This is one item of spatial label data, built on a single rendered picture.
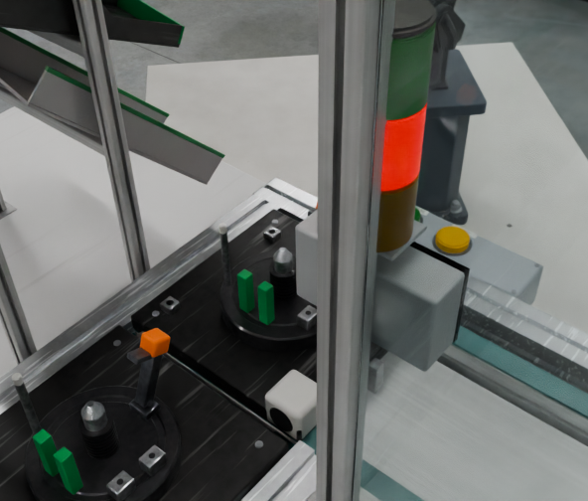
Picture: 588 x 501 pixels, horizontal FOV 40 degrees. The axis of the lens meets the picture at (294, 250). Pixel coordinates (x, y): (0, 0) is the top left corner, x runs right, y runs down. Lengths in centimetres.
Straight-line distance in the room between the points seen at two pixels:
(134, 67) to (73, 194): 214
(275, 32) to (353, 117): 313
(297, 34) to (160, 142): 261
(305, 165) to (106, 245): 34
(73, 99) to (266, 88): 65
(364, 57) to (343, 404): 29
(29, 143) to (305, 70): 51
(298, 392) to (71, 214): 56
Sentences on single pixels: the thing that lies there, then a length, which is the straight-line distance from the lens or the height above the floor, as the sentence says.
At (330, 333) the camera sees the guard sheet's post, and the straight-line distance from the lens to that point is 57.
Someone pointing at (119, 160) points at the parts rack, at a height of 110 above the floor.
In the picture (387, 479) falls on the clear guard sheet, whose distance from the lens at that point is 67.
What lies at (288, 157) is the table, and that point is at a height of 86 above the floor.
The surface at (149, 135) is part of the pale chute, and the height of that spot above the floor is 109.
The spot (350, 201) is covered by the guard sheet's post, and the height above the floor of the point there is 132.
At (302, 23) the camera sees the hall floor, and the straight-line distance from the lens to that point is 364.
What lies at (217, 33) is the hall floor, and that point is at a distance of 358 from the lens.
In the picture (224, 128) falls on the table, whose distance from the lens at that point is 138.
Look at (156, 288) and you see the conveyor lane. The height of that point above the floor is 96.
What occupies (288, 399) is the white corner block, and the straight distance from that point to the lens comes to 79.
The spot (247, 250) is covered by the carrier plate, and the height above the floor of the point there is 97.
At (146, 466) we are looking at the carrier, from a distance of 74.
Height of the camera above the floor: 161
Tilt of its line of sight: 42 degrees down
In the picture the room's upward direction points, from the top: 1 degrees counter-clockwise
